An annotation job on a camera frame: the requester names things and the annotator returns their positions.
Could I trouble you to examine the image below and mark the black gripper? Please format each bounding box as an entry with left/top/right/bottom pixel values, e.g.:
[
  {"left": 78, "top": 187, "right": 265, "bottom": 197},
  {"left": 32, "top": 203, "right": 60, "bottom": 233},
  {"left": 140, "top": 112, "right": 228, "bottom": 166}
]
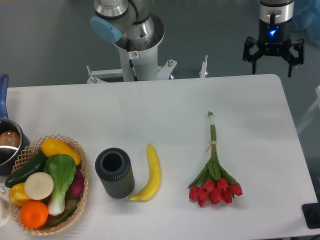
[{"left": 242, "top": 17, "right": 305, "bottom": 78}]

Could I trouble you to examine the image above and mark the red tulip bouquet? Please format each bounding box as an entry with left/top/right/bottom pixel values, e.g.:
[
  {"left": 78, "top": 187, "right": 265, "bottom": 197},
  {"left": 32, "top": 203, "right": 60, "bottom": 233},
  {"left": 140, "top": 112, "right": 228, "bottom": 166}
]
[{"left": 188, "top": 111, "right": 243, "bottom": 207}]

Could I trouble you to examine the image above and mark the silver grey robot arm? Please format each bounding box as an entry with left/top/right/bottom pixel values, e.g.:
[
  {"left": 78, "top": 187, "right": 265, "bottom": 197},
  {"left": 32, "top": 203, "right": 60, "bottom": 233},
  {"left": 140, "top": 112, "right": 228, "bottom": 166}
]
[{"left": 90, "top": 0, "right": 304, "bottom": 81}]

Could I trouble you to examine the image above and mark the blue plastic bag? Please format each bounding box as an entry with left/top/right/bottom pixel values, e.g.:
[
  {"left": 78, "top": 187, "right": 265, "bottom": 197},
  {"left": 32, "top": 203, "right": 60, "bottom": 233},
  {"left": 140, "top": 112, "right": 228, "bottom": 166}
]
[{"left": 292, "top": 0, "right": 320, "bottom": 47}]

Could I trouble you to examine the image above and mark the yellow banana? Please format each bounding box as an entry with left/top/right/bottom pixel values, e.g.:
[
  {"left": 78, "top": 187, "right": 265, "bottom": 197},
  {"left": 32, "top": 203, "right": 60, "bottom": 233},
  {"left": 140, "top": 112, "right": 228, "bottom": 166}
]
[{"left": 128, "top": 143, "right": 162, "bottom": 202}]

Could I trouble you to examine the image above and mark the black device at edge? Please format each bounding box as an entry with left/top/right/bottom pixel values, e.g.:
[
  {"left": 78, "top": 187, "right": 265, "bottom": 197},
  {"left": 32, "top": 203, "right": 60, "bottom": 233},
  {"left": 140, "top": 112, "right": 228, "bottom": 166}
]
[{"left": 301, "top": 202, "right": 320, "bottom": 229}]

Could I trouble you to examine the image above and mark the dark grey ribbed vase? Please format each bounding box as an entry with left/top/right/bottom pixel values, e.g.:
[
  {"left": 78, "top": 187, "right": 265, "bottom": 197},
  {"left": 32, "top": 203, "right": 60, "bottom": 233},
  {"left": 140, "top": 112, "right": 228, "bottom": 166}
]
[{"left": 95, "top": 147, "right": 135, "bottom": 199}]

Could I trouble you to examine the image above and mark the green bok choy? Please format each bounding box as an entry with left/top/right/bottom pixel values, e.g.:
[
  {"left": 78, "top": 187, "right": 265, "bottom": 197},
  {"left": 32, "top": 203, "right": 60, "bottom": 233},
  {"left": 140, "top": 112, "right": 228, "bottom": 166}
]
[{"left": 43, "top": 154, "right": 76, "bottom": 216}]

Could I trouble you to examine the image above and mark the yellow squash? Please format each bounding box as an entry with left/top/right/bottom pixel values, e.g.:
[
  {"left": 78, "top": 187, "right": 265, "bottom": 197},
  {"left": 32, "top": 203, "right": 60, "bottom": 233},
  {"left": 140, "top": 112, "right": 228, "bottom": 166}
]
[{"left": 41, "top": 138, "right": 81, "bottom": 166}]

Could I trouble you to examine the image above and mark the purple red onion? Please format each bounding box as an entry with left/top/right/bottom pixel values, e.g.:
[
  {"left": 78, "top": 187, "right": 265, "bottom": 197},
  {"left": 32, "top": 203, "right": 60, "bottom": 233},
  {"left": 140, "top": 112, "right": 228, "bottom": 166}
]
[{"left": 68, "top": 168, "right": 85, "bottom": 197}]

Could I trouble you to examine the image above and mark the dark green cucumber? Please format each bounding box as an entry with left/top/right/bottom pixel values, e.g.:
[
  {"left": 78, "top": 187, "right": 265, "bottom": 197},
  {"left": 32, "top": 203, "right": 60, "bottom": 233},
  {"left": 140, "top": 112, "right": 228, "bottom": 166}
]
[{"left": 4, "top": 150, "right": 47, "bottom": 188}]

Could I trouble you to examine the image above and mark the woven wicker basket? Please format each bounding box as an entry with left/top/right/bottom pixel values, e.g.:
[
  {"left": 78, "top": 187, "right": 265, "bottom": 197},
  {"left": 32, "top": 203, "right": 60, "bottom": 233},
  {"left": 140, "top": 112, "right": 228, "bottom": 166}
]
[{"left": 9, "top": 134, "right": 89, "bottom": 236}]

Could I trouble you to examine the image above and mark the green chili pepper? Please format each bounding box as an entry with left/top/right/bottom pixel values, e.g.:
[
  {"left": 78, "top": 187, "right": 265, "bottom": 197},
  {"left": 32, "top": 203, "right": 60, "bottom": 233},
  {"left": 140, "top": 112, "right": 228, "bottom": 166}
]
[{"left": 47, "top": 204, "right": 78, "bottom": 228}]

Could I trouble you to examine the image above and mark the white round radish slice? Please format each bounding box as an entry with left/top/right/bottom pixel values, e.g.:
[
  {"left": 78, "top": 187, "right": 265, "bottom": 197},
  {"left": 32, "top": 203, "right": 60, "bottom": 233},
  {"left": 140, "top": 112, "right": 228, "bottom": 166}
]
[{"left": 24, "top": 172, "right": 54, "bottom": 200}]

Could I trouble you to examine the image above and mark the blue saucepan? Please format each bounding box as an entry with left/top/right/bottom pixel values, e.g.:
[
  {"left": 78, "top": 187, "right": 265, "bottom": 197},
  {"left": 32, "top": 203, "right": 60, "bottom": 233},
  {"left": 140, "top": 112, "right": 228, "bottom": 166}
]
[{"left": 0, "top": 74, "right": 30, "bottom": 176}]

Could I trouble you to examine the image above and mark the orange fruit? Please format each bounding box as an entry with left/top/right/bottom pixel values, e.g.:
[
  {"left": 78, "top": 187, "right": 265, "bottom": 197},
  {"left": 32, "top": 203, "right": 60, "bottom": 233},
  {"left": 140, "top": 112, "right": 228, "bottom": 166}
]
[{"left": 19, "top": 200, "right": 49, "bottom": 229}]

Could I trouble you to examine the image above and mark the yellow bell pepper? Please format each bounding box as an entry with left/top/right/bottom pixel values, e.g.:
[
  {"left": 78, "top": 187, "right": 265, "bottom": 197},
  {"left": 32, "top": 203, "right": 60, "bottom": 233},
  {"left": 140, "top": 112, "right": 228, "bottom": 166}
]
[{"left": 9, "top": 182, "right": 31, "bottom": 207}]

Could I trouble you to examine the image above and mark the small garlic clove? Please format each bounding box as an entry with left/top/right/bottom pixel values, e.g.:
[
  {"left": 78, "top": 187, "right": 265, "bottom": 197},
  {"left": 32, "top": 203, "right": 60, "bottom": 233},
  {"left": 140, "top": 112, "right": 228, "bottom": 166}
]
[{"left": 0, "top": 186, "right": 7, "bottom": 195}]

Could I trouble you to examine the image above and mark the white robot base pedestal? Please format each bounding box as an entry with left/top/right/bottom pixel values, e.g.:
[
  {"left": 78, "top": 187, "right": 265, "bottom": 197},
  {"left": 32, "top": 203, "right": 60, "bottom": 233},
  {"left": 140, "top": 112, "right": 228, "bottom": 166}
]
[{"left": 86, "top": 29, "right": 210, "bottom": 85}]

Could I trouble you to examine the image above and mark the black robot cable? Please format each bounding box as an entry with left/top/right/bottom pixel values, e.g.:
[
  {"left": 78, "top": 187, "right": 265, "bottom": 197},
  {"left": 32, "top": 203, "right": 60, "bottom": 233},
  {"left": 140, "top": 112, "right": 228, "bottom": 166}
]
[{"left": 126, "top": 38, "right": 139, "bottom": 82}]

